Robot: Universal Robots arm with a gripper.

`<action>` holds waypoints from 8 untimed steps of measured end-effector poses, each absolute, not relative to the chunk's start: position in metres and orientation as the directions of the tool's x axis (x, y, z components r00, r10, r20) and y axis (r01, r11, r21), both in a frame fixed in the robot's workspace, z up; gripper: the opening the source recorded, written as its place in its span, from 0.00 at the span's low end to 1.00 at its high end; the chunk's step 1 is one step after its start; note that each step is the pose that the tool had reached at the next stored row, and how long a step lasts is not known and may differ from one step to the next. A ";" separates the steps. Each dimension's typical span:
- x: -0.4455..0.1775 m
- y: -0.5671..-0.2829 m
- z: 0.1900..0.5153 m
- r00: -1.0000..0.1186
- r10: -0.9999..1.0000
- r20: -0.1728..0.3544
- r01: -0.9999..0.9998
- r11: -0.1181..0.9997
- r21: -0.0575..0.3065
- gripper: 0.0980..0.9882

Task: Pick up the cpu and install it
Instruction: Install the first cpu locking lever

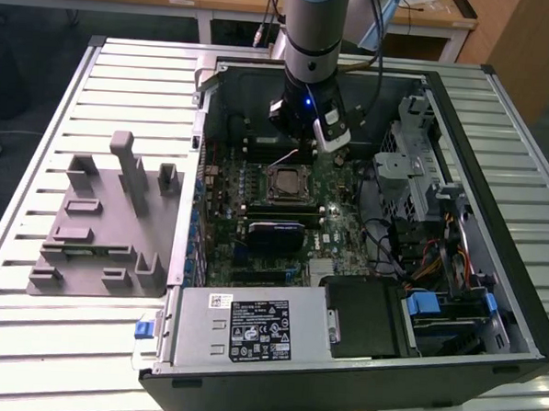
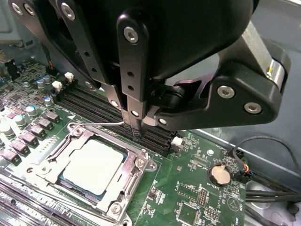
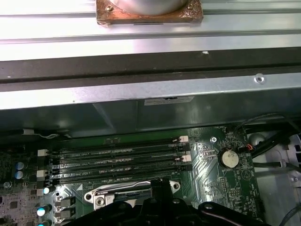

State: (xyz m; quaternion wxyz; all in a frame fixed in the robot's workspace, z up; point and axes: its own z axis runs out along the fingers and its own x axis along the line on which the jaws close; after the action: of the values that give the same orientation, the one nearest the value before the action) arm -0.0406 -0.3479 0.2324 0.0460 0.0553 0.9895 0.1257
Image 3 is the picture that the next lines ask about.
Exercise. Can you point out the silver coin battery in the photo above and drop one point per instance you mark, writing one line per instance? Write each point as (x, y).
(228, 158)

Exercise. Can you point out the black PC case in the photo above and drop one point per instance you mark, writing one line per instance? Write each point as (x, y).
(70, 99)

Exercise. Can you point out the small white tag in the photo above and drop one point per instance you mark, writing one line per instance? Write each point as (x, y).
(28, 131)

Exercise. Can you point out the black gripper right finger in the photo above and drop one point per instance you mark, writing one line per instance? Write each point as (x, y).
(183, 214)

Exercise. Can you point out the green motherboard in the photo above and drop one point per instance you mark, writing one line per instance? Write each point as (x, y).
(207, 174)

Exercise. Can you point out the grey round plastic cap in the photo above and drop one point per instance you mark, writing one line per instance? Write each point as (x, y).
(255, 140)

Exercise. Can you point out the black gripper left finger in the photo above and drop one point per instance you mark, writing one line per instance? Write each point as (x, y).
(113, 216)

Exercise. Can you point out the silver blue capacitor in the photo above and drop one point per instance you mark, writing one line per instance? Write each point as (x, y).
(43, 223)
(19, 175)
(42, 210)
(19, 165)
(46, 190)

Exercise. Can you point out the metal socket cover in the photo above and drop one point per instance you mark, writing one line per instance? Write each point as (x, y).
(104, 205)

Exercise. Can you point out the small white black sticker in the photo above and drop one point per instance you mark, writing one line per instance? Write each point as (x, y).
(169, 100)

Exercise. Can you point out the silver board screw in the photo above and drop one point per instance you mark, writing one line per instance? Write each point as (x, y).
(213, 139)

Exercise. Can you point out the thin metal locking lever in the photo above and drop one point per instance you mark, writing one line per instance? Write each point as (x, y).
(122, 185)

